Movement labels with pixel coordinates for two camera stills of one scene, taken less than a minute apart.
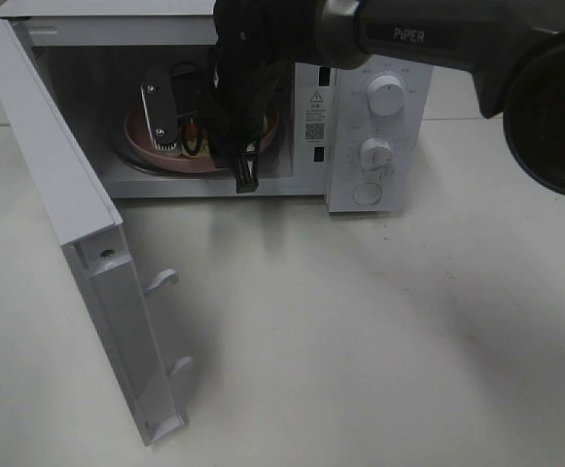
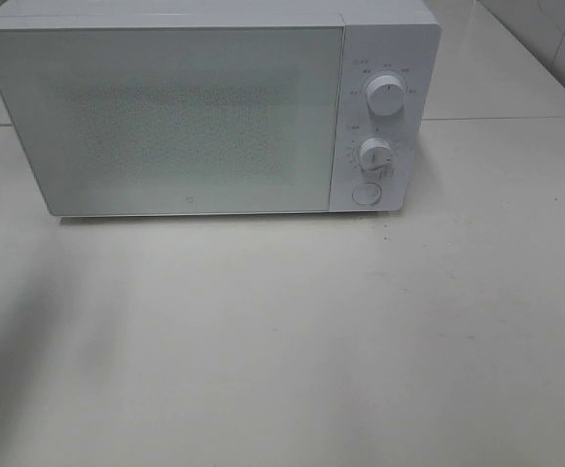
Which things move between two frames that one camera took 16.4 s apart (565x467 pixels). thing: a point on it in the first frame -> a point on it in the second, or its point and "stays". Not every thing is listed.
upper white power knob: x=386 y=95 stays
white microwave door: x=122 y=305 -> x=145 y=121
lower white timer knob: x=375 y=154 stays
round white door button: x=367 y=194 stays
